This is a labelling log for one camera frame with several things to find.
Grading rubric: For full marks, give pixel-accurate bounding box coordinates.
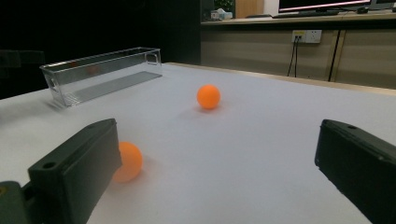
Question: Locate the black keyboard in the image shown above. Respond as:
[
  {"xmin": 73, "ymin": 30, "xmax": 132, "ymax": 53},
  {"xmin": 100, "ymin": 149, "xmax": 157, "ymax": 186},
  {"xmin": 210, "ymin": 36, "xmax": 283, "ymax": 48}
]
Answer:
[{"xmin": 272, "ymin": 10, "xmax": 340, "ymax": 19}]

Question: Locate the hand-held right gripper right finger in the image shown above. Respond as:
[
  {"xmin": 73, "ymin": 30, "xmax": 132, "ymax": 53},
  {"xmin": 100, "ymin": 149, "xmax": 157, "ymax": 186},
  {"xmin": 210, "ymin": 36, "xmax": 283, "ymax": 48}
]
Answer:
[{"xmin": 314, "ymin": 119, "xmax": 396, "ymax": 224}]

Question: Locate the orange ping-pong ball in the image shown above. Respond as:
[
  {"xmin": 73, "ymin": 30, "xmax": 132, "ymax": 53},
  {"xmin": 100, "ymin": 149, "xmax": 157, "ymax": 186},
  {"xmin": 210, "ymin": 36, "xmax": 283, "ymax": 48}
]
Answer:
[
  {"xmin": 196, "ymin": 84, "xmax": 221, "ymax": 110},
  {"xmin": 112, "ymin": 141, "xmax": 144, "ymax": 184}
]

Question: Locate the wooden desk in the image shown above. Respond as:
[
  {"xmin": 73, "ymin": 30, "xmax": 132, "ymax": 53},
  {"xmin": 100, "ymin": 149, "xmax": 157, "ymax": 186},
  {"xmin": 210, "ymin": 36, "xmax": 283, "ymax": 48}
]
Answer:
[{"xmin": 200, "ymin": 8, "xmax": 396, "ymax": 32}]

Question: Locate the black curtain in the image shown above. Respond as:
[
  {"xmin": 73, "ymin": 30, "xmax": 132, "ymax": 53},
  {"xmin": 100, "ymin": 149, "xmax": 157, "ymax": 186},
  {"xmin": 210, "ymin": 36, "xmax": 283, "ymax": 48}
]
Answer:
[{"xmin": 0, "ymin": 0, "xmax": 202, "ymax": 101}]

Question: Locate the clear plastic box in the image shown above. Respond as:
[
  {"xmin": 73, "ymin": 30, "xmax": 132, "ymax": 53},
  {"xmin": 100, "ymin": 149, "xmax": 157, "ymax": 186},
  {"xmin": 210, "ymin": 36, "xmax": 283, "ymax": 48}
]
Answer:
[{"xmin": 39, "ymin": 47, "xmax": 163, "ymax": 108}]

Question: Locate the white table mat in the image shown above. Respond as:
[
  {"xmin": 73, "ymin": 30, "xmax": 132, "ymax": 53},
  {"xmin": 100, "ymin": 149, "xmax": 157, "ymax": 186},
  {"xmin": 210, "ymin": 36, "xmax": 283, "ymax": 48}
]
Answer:
[{"xmin": 0, "ymin": 63, "xmax": 396, "ymax": 224}]

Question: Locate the white tissue box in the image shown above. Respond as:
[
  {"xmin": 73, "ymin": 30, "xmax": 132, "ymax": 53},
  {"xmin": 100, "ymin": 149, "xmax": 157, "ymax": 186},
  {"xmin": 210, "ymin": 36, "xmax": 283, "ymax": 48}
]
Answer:
[{"xmin": 210, "ymin": 7, "xmax": 233, "ymax": 21}]

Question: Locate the black computer monitor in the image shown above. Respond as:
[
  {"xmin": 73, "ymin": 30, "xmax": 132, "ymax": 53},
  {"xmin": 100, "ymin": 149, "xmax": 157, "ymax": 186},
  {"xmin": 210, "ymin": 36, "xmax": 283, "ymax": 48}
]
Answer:
[{"xmin": 277, "ymin": 0, "xmax": 373, "ymax": 14}]

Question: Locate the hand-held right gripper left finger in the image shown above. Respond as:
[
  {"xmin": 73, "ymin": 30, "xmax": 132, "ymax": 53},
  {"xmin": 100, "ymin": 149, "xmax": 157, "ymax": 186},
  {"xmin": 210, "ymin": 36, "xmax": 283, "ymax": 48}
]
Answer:
[{"xmin": 27, "ymin": 118, "xmax": 123, "ymax": 224}]

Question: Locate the black power cable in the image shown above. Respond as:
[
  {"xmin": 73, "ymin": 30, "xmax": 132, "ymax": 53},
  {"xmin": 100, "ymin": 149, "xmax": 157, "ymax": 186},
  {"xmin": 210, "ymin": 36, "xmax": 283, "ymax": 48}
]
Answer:
[
  {"xmin": 293, "ymin": 36, "xmax": 300, "ymax": 77},
  {"xmin": 287, "ymin": 36, "xmax": 296, "ymax": 77}
]

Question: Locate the green plant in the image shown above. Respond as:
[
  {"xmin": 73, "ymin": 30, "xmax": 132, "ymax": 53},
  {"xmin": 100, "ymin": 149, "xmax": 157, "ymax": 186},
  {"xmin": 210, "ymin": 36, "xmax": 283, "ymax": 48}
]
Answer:
[{"xmin": 214, "ymin": 0, "xmax": 234, "ymax": 10}]

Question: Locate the white wall socket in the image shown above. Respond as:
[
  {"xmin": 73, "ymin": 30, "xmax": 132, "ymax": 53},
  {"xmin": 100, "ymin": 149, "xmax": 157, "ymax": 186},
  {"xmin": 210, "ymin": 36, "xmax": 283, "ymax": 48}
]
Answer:
[{"xmin": 291, "ymin": 29, "xmax": 323, "ymax": 44}]

